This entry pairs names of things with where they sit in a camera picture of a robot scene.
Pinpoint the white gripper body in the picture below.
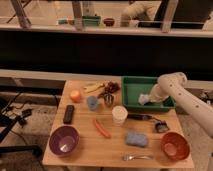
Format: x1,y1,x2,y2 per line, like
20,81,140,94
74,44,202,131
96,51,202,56
149,84,166,103

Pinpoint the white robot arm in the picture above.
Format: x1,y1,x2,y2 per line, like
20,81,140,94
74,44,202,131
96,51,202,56
150,72,213,139

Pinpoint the green plastic tray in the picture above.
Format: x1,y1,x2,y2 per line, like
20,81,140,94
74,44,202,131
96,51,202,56
121,76,175,112

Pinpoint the white paper cup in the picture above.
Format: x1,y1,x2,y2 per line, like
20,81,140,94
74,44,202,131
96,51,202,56
112,106,128,125

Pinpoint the brown dried bunch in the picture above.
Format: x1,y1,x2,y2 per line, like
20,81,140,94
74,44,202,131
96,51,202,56
98,82,120,98

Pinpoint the metal whisk cup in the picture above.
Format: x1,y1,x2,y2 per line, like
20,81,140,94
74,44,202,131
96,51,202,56
104,94,114,107

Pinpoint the blue sponge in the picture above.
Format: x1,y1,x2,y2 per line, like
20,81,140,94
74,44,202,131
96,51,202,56
126,132,148,147

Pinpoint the orange red bowl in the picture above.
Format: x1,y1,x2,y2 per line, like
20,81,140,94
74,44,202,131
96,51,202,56
160,132,190,161

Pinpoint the small blue cup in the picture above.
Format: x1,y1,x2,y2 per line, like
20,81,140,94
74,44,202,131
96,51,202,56
87,96,98,111

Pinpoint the orange carrot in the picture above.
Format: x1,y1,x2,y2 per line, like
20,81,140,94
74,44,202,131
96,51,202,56
93,119,111,138

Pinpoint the yellow banana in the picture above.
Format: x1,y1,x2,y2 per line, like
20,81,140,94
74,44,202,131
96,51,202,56
84,83,104,93

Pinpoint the silver fork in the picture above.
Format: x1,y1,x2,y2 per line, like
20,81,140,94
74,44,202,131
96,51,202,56
122,155,153,161

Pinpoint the orange fruit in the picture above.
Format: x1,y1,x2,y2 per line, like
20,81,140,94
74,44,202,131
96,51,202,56
70,90,81,103

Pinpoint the dark red background bowl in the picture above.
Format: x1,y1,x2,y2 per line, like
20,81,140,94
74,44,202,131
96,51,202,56
103,18,115,27

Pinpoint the black remote control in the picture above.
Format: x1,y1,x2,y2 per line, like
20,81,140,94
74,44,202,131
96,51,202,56
63,105,74,124

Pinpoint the green box in background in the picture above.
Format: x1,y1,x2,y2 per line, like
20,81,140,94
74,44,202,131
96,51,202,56
82,16,101,26

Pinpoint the purple bowl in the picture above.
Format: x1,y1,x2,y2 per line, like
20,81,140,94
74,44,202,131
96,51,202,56
49,126,79,157

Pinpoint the black chair base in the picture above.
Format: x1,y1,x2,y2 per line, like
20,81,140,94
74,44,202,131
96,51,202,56
0,96,44,159

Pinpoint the black handled brush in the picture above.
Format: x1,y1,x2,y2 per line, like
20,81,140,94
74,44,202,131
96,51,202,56
127,114,170,133

